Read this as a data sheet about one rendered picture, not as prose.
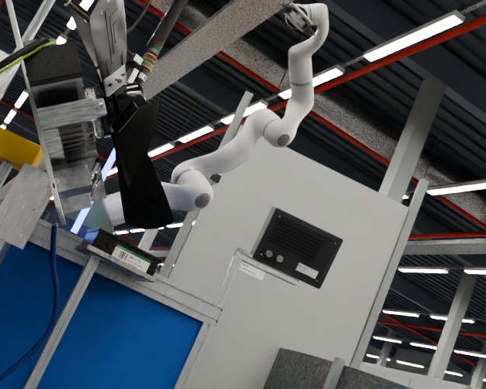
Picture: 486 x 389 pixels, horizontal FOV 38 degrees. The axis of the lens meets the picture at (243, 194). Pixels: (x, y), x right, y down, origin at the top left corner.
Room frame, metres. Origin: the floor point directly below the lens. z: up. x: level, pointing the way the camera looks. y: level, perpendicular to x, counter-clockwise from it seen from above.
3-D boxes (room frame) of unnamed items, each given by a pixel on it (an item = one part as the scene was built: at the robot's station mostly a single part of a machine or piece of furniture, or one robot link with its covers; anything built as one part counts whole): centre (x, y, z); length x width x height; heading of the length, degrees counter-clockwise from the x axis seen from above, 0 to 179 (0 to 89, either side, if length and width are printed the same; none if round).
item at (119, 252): (2.18, 0.27, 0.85); 0.22 x 0.17 x 0.07; 110
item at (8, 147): (2.30, 0.75, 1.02); 0.16 x 0.10 x 0.11; 95
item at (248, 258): (2.38, -0.18, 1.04); 0.24 x 0.03 x 0.03; 95
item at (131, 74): (1.96, 0.43, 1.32); 0.09 x 0.07 x 0.10; 130
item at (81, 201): (1.94, 0.42, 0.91); 0.12 x 0.08 x 0.12; 95
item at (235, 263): (2.38, -0.07, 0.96); 0.03 x 0.03 x 0.20; 5
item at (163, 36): (1.97, 0.42, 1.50); 0.03 x 0.03 x 0.21
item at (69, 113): (1.62, 0.46, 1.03); 0.15 x 0.10 x 0.14; 95
